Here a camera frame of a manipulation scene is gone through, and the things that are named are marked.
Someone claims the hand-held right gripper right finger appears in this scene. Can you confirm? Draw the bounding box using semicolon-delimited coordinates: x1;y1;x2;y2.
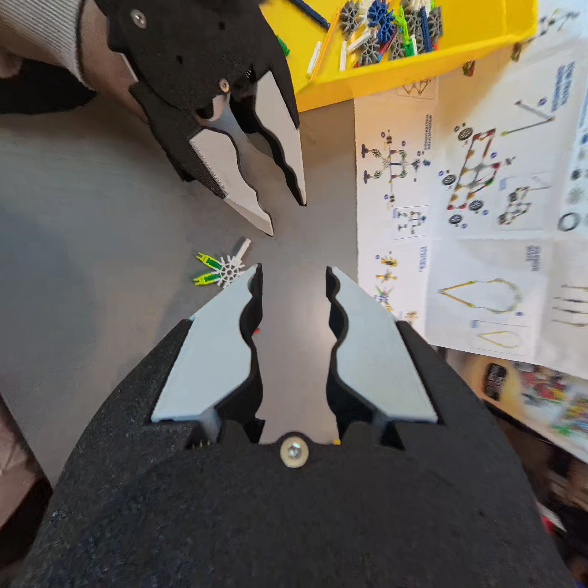
325;266;439;424

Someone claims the yellow box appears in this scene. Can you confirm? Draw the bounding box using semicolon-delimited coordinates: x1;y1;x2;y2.
259;0;539;113

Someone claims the person's left hand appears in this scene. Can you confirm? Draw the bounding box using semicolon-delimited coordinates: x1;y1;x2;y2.
78;0;149;124

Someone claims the printed instruction sheet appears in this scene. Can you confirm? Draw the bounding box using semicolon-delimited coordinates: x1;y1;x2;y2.
354;0;588;381

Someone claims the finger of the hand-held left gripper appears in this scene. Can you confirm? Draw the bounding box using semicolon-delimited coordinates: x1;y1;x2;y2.
188;93;275;237
254;69;307;206

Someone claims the mixed building pieces pile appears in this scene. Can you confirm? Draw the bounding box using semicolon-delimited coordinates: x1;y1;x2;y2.
289;0;445;74

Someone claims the printed building set box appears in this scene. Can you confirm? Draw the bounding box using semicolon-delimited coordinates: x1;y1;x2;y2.
448;349;588;465

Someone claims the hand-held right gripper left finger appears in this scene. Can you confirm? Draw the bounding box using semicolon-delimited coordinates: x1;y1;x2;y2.
151;263;264;423

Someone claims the person's beige knit top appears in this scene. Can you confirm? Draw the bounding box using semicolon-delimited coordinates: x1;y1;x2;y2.
0;0;89;533

